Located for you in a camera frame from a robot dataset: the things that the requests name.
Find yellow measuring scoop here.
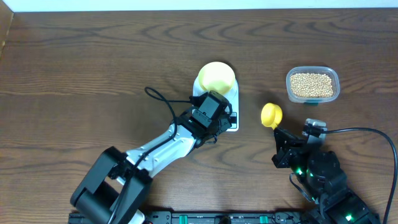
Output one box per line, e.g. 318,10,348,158
261,103,283,129

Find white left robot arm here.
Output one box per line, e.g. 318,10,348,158
70,105,232,223

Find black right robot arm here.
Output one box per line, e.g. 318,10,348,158
272,124,381,224

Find white digital kitchen scale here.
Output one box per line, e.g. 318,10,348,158
193,77,239,132

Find yellow bowl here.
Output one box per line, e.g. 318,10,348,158
198,62,236,95

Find soybeans in container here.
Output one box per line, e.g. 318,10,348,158
289,73,334,98

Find clear plastic container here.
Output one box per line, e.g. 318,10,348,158
285,66,340,104

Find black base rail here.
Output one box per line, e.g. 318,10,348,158
68,210,312,224

